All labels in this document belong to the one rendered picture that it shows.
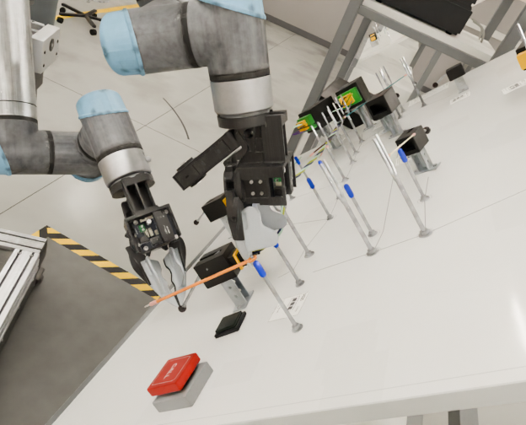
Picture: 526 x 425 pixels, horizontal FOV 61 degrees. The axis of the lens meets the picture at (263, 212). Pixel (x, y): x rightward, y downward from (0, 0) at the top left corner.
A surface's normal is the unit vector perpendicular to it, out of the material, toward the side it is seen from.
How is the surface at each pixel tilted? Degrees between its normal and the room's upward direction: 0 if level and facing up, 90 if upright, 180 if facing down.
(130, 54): 97
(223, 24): 80
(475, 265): 54
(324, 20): 90
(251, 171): 85
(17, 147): 48
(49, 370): 0
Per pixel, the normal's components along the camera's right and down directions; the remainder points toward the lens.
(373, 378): -0.51, -0.83
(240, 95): 0.01, 0.39
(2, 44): 0.37, -0.02
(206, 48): -0.03, 0.73
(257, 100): 0.52, 0.27
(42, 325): 0.34, -0.77
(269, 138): -0.25, 0.40
